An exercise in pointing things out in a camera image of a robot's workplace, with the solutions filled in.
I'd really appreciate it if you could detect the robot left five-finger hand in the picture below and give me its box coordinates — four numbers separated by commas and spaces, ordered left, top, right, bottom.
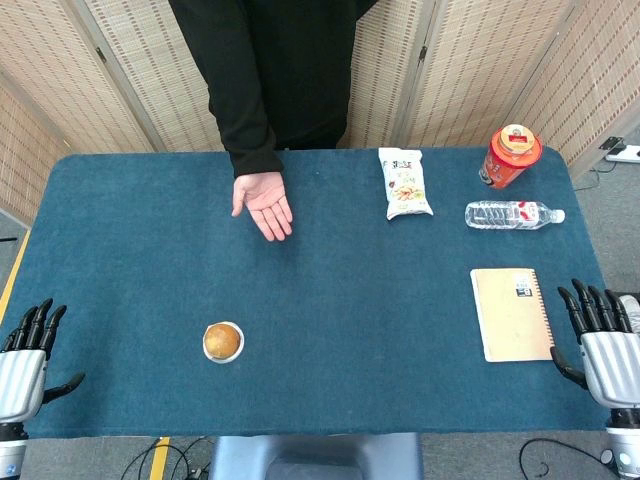
0, 298, 86, 426

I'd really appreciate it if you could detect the person's right hand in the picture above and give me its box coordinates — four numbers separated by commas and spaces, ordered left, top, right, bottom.
231, 171, 294, 243

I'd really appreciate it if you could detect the robot right five-finger hand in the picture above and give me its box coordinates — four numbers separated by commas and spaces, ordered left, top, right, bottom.
549, 278, 640, 412

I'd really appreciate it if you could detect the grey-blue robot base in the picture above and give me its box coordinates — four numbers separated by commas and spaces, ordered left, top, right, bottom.
208, 432, 425, 480

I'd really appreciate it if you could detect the person's right black-sleeved arm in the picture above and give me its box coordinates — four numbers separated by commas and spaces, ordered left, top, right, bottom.
168, 0, 285, 180

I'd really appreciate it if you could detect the person's black-clothed torso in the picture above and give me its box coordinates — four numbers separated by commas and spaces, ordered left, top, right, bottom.
234, 0, 379, 151

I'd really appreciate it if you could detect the yellow floor tape strip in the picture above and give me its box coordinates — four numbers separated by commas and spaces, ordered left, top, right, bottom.
0, 228, 32, 324
148, 436, 172, 480

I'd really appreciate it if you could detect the beige spiral notebook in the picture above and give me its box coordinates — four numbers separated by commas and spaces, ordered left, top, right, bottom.
469, 268, 556, 363

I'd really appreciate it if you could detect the blue tablecloth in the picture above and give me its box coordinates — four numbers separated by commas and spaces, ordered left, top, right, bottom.
22, 147, 614, 440

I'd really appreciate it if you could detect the white snack bag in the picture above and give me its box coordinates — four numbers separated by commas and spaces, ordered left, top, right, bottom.
377, 147, 435, 222

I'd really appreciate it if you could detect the woven folding screen panel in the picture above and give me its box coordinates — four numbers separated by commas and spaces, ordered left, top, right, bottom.
399, 0, 584, 149
0, 74, 72, 226
0, 0, 157, 154
514, 0, 640, 179
82, 0, 226, 153
347, 0, 440, 149

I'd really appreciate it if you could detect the clear plastic water bottle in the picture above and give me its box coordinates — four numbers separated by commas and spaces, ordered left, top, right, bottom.
464, 200, 567, 232

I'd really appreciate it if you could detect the white power strip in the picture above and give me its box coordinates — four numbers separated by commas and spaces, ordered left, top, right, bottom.
599, 135, 640, 165

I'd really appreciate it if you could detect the orange instant noodle cup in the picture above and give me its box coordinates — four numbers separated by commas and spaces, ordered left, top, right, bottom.
478, 124, 544, 190

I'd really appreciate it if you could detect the black floor cable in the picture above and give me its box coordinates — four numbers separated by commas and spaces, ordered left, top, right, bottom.
121, 436, 214, 480
573, 163, 617, 194
518, 438, 615, 480

